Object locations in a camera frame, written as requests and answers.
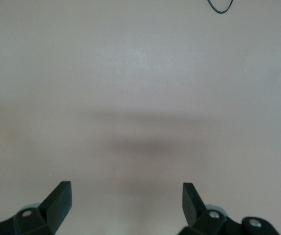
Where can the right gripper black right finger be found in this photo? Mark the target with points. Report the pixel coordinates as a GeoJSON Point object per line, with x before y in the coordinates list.
{"type": "Point", "coordinates": [191, 205]}

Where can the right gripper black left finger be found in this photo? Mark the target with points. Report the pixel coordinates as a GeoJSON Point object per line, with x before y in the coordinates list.
{"type": "Point", "coordinates": [57, 203]}

